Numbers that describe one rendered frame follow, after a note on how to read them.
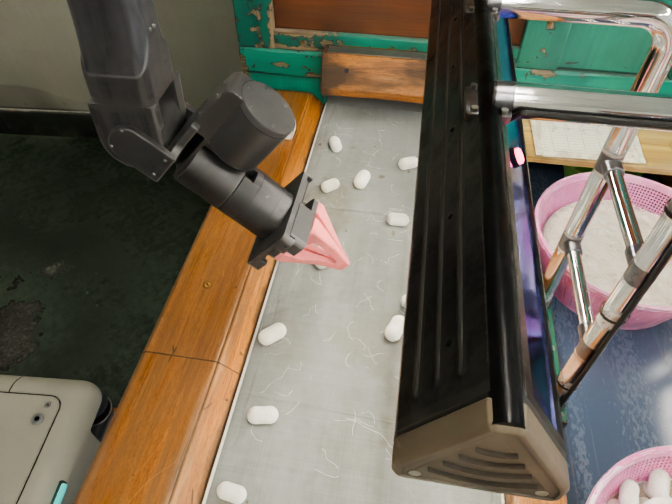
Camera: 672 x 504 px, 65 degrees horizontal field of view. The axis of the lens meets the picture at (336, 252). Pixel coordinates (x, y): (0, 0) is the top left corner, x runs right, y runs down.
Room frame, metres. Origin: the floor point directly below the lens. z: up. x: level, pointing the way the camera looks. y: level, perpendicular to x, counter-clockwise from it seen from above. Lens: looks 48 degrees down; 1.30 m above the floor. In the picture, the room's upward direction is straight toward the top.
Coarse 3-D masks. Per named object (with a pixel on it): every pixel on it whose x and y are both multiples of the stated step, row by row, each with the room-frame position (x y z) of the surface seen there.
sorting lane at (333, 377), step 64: (320, 128) 0.80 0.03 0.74; (384, 128) 0.80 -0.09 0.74; (320, 192) 0.63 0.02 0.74; (384, 192) 0.63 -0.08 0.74; (384, 256) 0.49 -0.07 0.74; (320, 320) 0.38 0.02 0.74; (384, 320) 0.38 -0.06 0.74; (256, 384) 0.29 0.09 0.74; (320, 384) 0.29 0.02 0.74; (384, 384) 0.29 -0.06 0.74; (256, 448) 0.22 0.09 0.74; (320, 448) 0.22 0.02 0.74; (384, 448) 0.22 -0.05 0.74
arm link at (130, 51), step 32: (96, 0) 0.39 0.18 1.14; (128, 0) 0.39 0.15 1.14; (96, 32) 0.39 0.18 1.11; (128, 32) 0.39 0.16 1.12; (160, 32) 0.43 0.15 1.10; (96, 64) 0.39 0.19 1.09; (128, 64) 0.38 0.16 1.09; (160, 64) 0.41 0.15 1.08; (96, 96) 0.38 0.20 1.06; (128, 96) 0.38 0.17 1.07; (160, 96) 0.40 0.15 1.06; (96, 128) 0.38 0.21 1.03; (160, 128) 0.38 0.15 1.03
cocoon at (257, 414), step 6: (252, 408) 0.25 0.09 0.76; (258, 408) 0.25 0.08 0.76; (264, 408) 0.25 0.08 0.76; (270, 408) 0.25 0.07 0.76; (252, 414) 0.25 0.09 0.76; (258, 414) 0.25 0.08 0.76; (264, 414) 0.25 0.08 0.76; (270, 414) 0.25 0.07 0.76; (276, 414) 0.25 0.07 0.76; (252, 420) 0.24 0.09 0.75; (258, 420) 0.24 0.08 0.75; (264, 420) 0.24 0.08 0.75; (270, 420) 0.24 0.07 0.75; (276, 420) 0.25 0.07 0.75
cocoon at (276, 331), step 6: (276, 324) 0.36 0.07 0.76; (282, 324) 0.36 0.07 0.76; (264, 330) 0.35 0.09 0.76; (270, 330) 0.35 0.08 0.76; (276, 330) 0.35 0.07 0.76; (282, 330) 0.36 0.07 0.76; (258, 336) 0.35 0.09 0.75; (264, 336) 0.35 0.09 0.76; (270, 336) 0.35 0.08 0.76; (276, 336) 0.35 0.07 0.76; (282, 336) 0.35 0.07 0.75; (264, 342) 0.34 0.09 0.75; (270, 342) 0.34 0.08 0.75
